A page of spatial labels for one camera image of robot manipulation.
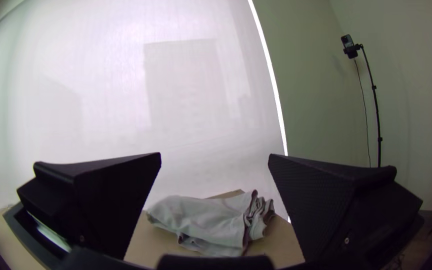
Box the black phone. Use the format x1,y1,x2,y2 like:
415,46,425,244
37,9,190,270
340,34,360,60

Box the grey t-shirt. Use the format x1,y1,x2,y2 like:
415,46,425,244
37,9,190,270
146,189,277,258

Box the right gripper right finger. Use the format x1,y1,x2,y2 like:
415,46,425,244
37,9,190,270
267,153,425,263

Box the white roller blind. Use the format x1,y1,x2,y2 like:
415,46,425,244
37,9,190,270
0,0,290,222

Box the black tripod stand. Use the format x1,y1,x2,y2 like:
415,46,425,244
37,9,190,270
352,43,384,169

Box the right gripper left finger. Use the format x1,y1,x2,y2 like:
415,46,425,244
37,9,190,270
16,151,163,262

